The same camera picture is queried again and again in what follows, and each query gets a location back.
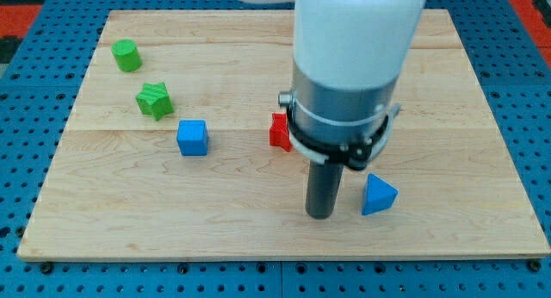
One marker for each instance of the blue triangle block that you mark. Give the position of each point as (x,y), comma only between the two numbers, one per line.
(378,195)

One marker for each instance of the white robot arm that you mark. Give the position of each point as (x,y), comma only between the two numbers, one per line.
(348,55)

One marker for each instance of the red star block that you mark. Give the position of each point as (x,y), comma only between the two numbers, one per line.
(278,132)

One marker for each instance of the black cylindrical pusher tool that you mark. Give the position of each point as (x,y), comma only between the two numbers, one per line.
(322,188)

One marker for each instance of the blue cube block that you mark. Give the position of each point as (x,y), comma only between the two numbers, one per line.
(192,137)

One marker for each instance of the wooden board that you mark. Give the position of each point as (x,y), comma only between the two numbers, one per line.
(119,190)

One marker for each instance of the green star block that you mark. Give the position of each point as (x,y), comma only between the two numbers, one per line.
(154,100)

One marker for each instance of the green cylinder block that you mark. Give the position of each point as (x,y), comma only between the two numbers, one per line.
(126,55)

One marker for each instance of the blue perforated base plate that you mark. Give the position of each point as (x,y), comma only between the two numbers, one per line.
(41,83)

